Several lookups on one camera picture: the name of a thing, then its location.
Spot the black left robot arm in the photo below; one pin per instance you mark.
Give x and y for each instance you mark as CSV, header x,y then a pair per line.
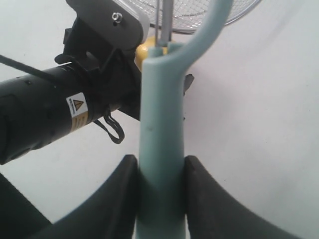
x,y
35,112

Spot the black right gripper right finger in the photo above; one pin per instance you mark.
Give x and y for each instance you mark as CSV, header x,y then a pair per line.
x,y
212,213

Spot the teal vegetable peeler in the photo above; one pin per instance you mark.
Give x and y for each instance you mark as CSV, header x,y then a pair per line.
x,y
161,213

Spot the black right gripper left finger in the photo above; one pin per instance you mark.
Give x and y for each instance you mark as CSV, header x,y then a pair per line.
x,y
109,213

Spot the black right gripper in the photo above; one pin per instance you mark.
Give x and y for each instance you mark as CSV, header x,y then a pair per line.
x,y
19,218

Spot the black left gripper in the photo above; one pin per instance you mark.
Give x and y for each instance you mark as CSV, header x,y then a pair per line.
x,y
114,83

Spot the yellow lemon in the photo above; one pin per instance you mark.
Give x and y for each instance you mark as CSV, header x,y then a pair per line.
x,y
147,50

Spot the oval wire mesh basket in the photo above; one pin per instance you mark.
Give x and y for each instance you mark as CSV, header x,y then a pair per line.
x,y
188,15

